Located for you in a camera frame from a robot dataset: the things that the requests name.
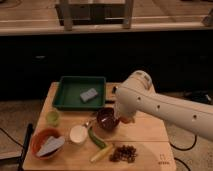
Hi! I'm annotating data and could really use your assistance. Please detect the red apple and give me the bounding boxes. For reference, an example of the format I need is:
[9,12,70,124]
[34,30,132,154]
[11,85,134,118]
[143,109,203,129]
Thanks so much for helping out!
[119,117,131,124]

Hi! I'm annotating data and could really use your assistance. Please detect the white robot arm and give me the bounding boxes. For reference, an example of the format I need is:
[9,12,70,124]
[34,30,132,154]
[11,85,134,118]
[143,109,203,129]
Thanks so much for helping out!
[114,70,213,141]

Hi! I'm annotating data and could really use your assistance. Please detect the white paper cup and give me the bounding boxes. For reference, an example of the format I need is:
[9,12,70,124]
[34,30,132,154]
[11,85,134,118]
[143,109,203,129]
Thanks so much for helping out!
[69,125,88,145]

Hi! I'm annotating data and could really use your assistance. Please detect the black marker pen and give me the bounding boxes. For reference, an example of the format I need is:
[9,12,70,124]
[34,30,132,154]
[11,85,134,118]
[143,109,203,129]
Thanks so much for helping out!
[105,100,115,104]

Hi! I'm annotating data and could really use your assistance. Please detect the grey sponge block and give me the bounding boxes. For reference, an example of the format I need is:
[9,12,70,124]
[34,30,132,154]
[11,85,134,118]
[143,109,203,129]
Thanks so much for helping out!
[80,88,98,103]

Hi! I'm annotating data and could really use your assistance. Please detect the dark red bowl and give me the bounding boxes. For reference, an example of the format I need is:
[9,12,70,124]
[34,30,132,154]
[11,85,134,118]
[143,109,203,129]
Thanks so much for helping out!
[96,107,119,131]

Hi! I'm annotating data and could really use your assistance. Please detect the green plastic tray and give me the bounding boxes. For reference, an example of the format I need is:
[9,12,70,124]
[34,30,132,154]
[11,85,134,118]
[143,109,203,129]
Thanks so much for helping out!
[52,76,106,111]

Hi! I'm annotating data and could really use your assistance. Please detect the metal spoon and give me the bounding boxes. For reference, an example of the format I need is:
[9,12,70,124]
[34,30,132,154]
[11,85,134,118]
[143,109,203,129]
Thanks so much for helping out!
[83,119,96,128]

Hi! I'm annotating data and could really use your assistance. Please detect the green cucumber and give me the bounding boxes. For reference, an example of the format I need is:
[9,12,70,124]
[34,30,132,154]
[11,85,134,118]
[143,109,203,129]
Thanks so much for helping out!
[88,128,106,149]

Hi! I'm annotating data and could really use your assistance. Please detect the pile of brown raisins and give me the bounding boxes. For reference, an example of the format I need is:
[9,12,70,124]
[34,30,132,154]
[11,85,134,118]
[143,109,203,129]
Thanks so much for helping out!
[109,145,137,163]

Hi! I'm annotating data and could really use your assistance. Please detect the wooden stool legs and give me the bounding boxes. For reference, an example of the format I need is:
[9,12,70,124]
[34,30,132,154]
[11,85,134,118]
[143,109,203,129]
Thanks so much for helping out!
[55,0,134,31]

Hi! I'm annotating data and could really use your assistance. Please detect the grey cloth in bowl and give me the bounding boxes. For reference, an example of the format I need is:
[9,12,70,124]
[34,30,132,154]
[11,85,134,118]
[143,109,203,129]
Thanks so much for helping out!
[36,136,65,157]

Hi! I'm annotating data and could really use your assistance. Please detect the orange bowl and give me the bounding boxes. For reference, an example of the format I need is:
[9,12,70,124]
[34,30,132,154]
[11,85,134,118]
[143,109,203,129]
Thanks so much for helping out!
[30,128,64,160]

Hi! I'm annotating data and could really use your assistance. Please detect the black round floor device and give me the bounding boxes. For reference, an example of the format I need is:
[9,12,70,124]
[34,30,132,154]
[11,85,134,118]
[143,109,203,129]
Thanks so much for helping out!
[194,91,212,104]

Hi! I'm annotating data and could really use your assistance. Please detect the black floor cable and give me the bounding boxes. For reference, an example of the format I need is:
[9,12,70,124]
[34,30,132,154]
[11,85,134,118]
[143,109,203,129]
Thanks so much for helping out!
[169,134,198,171]

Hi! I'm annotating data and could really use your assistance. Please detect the black chair frame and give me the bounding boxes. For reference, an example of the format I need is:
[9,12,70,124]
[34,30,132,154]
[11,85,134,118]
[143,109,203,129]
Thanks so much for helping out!
[0,124,34,171]

